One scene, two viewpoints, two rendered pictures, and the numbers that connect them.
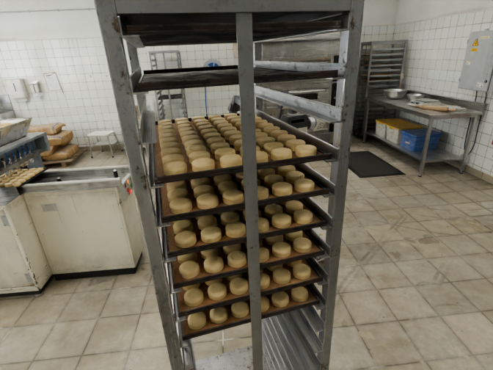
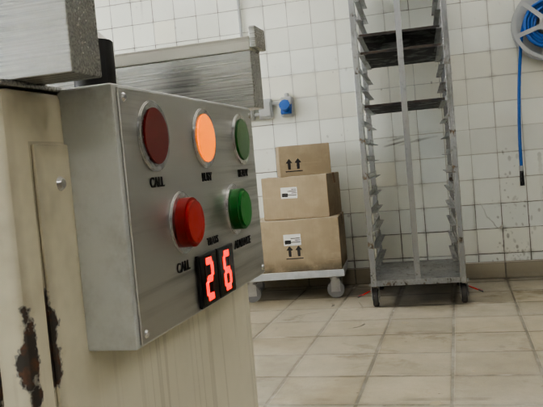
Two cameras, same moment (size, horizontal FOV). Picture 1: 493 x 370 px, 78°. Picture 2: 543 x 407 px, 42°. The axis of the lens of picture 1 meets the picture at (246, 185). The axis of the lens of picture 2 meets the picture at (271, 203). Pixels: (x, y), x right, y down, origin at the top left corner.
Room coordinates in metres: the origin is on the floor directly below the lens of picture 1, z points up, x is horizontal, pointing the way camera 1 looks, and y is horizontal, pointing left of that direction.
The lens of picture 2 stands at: (1.84, 0.76, 0.79)
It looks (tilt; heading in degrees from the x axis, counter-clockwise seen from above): 3 degrees down; 19
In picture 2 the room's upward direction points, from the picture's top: 5 degrees counter-clockwise
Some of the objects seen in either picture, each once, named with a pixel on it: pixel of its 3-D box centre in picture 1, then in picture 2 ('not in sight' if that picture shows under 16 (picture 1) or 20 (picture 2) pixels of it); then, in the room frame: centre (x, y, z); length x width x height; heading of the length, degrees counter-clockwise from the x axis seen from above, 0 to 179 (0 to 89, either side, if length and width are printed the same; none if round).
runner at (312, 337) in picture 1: (279, 281); not in sight; (0.97, -0.12, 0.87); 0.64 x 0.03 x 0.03; 15
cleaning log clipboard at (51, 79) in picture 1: (53, 82); not in sight; (6.08, 3.55, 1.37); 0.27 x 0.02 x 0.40; 94
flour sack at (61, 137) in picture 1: (56, 137); not in sight; (5.47, 3.43, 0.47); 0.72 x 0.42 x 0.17; 10
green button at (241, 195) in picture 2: not in sight; (236, 208); (2.33, 0.96, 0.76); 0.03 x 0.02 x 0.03; 3
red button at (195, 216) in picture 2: not in sight; (184, 222); (2.23, 0.95, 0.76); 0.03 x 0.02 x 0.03; 3
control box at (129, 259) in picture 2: (127, 186); (187, 203); (2.28, 0.97, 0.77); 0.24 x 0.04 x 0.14; 3
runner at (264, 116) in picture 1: (279, 127); not in sight; (0.97, -0.12, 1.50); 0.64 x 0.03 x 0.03; 15
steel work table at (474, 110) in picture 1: (409, 127); not in sight; (4.90, -2.73, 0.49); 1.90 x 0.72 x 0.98; 4
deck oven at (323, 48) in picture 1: (300, 92); not in sight; (5.80, -1.08, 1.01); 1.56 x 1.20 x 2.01; 94
